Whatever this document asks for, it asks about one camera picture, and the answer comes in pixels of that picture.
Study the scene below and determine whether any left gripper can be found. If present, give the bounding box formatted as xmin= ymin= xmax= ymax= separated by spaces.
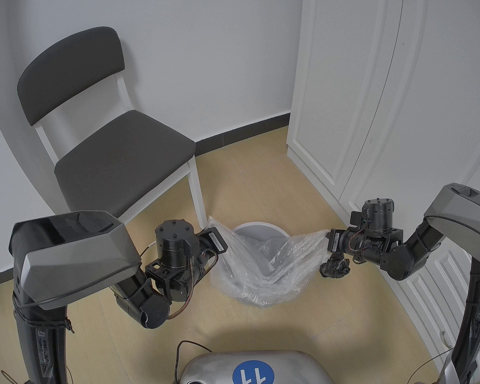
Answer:
xmin=194 ymin=226 xmax=230 ymax=264

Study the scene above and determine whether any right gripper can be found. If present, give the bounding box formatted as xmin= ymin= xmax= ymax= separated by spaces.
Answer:
xmin=327 ymin=227 xmax=376 ymax=260

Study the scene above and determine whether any black plastic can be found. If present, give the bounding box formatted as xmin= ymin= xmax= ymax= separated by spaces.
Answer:
xmin=319 ymin=252 xmax=352 ymax=279

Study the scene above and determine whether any clear plastic bag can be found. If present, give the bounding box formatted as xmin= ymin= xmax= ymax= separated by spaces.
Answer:
xmin=205 ymin=215 xmax=331 ymax=309

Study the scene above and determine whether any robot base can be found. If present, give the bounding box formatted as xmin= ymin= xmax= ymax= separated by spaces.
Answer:
xmin=182 ymin=350 xmax=335 ymax=384

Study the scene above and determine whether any white trash bin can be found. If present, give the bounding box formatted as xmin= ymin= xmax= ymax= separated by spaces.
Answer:
xmin=218 ymin=221 xmax=299 ymax=306

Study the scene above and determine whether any white wardrobe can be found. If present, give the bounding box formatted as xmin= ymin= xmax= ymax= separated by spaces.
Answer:
xmin=286 ymin=0 xmax=480 ymax=276

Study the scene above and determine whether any grey and white chair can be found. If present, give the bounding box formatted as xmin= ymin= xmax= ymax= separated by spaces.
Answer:
xmin=17 ymin=26 xmax=209 ymax=231

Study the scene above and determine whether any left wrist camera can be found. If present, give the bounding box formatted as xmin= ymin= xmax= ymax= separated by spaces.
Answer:
xmin=182 ymin=235 xmax=201 ymax=260

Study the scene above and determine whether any black cable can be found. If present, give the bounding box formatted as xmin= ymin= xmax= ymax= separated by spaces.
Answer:
xmin=174 ymin=340 xmax=214 ymax=384

